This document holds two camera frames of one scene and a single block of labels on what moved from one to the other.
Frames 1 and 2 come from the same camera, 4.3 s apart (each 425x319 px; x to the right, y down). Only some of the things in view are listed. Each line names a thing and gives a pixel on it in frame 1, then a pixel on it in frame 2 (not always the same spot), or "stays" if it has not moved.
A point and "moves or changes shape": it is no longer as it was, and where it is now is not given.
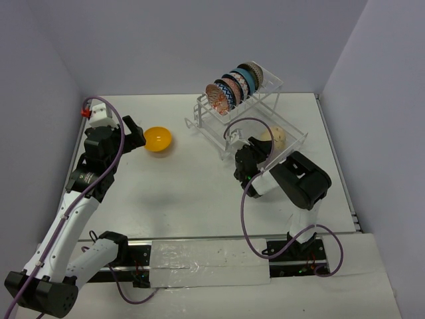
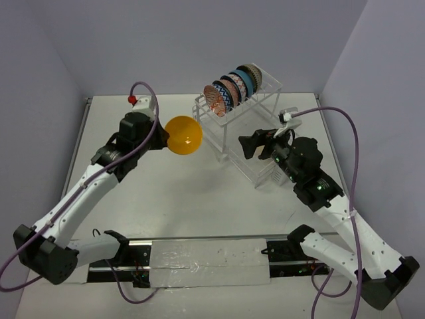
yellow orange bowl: [157, 138] moves or changes shape
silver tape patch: [175, 264] stays
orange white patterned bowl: [216, 99] stays
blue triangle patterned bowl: [244, 84] → [226, 95]
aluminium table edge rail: [77, 149] stays
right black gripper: [262, 148] → [250, 143]
